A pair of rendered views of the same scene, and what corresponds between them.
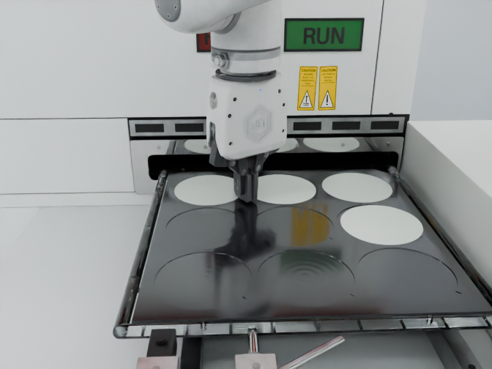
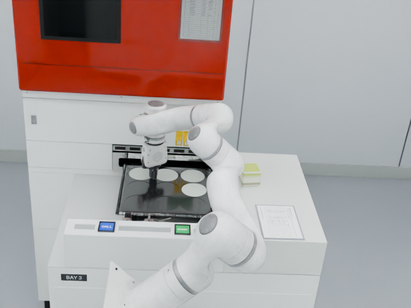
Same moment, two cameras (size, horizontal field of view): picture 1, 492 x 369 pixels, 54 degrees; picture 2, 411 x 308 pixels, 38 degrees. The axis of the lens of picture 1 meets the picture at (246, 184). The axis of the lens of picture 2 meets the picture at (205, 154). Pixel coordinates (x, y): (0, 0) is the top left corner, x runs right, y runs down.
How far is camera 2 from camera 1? 1.83 m
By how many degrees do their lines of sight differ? 4
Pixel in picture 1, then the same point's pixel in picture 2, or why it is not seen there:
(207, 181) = (140, 170)
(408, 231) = (200, 192)
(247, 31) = not seen: hidden behind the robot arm
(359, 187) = (193, 176)
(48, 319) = (90, 212)
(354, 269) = (180, 202)
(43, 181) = (77, 164)
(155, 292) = (125, 205)
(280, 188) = (166, 175)
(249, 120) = (154, 156)
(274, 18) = not seen: hidden behind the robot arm
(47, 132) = (82, 147)
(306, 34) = not seen: hidden behind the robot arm
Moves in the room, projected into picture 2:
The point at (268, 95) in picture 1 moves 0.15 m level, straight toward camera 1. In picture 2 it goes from (161, 148) to (156, 167)
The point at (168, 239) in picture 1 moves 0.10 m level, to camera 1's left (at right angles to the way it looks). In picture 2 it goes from (127, 190) to (102, 189)
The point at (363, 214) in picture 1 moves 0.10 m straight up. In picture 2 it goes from (189, 186) to (191, 165)
